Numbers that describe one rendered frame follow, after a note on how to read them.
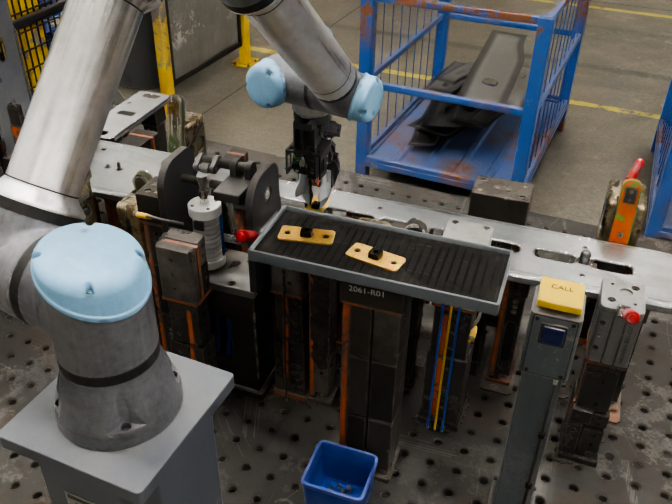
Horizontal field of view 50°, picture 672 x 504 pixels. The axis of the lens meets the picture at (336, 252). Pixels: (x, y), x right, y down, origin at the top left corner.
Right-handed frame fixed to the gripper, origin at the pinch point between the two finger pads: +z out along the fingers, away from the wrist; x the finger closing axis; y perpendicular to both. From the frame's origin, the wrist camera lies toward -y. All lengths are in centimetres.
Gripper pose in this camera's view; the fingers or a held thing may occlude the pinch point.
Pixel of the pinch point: (316, 198)
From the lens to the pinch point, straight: 147.5
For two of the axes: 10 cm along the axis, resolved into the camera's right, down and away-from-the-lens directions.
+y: -3.4, 5.4, -7.7
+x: 9.4, 2.0, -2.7
